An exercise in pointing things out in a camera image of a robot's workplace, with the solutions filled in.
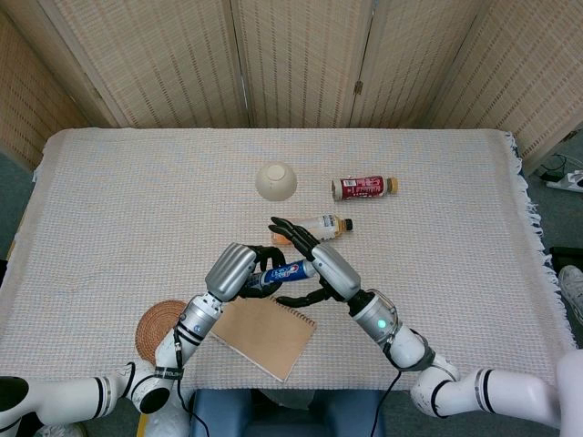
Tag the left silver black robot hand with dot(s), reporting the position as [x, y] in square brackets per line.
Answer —
[230, 271]

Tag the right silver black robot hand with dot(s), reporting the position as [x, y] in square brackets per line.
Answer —
[337, 273]

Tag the blue white toothpaste tube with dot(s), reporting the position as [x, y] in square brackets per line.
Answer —
[284, 272]

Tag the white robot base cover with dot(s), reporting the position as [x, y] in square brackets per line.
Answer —
[168, 423]

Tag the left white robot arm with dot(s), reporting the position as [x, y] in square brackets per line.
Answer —
[68, 393]

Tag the orange juice bottle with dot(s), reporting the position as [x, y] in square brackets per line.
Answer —
[325, 225]

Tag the brown spiral notebook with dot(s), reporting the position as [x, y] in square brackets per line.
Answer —
[268, 339]

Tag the red label drink bottle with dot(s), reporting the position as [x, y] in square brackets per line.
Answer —
[362, 187]

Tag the round woven rattan coaster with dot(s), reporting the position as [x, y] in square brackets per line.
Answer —
[155, 325]

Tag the white woven tablecloth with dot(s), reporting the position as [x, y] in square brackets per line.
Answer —
[432, 255]

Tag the upturned cream ceramic bowl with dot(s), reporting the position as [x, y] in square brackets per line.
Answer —
[275, 182]

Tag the blue padded seat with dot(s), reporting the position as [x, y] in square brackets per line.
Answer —
[282, 416]

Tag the metal screen hinge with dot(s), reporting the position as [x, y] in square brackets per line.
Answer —
[358, 88]

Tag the beige woven folding screen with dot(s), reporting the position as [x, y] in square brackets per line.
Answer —
[296, 59]

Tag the white sneaker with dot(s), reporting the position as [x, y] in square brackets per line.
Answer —
[61, 430]
[571, 287]

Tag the white power strip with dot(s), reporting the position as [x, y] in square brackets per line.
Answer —
[567, 181]

